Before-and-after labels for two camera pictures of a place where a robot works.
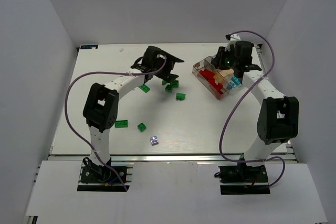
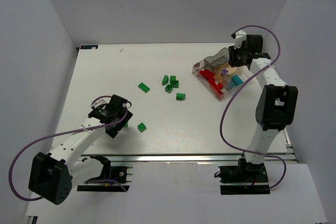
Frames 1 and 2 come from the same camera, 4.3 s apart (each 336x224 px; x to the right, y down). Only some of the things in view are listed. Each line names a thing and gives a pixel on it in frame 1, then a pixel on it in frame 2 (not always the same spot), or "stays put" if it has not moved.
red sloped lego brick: (208, 74) stays put
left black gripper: (169, 66) → (119, 124)
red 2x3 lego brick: (212, 81) stays put
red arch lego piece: (218, 88) stays put
